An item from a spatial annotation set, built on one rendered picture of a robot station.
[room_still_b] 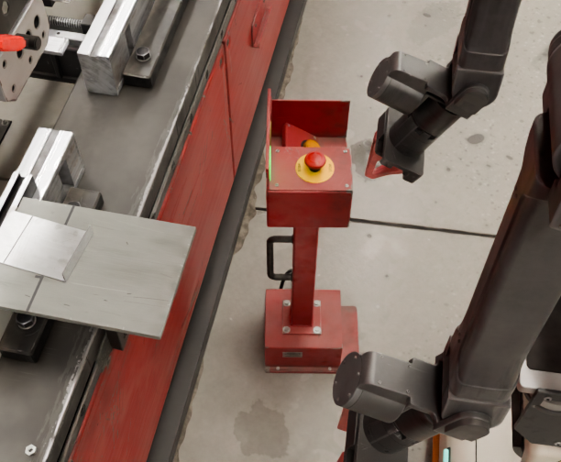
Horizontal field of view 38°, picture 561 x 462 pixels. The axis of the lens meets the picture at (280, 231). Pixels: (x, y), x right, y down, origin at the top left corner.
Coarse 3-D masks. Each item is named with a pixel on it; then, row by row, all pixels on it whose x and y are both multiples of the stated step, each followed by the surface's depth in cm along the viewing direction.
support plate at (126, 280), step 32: (96, 224) 115; (128, 224) 115; (160, 224) 115; (96, 256) 112; (128, 256) 112; (160, 256) 112; (0, 288) 109; (32, 288) 109; (64, 288) 109; (96, 288) 109; (128, 288) 109; (160, 288) 109; (64, 320) 107; (96, 320) 106; (128, 320) 106; (160, 320) 106
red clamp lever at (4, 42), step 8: (0, 40) 92; (8, 40) 93; (16, 40) 95; (24, 40) 97; (32, 40) 99; (40, 40) 100; (0, 48) 92; (8, 48) 93; (16, 48) 95; (24, 48) 100; (32, 48) 99
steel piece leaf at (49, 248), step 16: (32, 224) 115; (48, 224) 115; (32, 240) 113; (48, 240) 113; (64, 240) 113; (80, 240) 113; (16, 256) 112; (32, 256) 112; (48, 256) 112; (64, 256) 112; (80, 256) 112; (48, 272) 110; (64, 272) 108
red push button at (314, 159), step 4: (312, 152) 148; (316, 152) 148; (320, 152) 148; (308, 156) 147; (312, 156) 147; (316, 156) 147; (320, 156) 147; (304, 160) 147; (308, 160) 147; (312, 160) 147; (316, 160) 147; (320, 160) 147; (324, 160) 147; (308, 164) 147; (312, 164) 146; (316, 164) 146; (320, 164) 146; (312, 168) 147; (316, 168) 147; (320, 168) 147
